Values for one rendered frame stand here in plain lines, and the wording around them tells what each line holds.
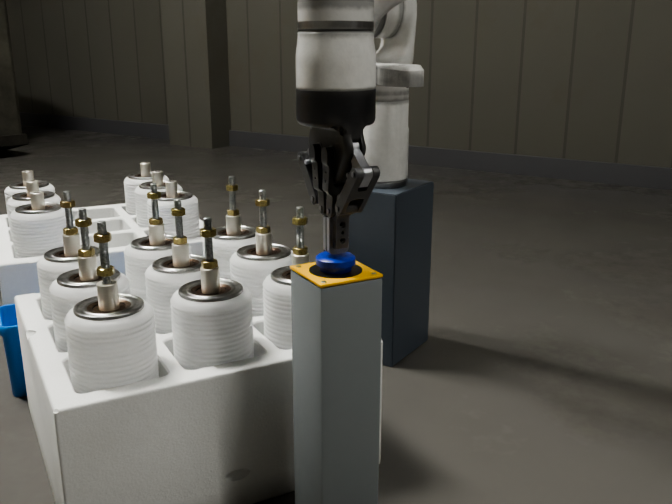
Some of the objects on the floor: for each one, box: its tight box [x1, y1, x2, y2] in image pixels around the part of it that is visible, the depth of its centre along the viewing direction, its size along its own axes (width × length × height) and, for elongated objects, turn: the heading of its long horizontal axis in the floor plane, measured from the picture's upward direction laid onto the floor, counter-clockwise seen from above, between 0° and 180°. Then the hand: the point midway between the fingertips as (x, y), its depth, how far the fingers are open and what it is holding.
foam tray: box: [14, 293, 383, 504], centre depth 101 cm, size 39×39×18 cm
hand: (335, 233), depth 72 cm, fingers closed
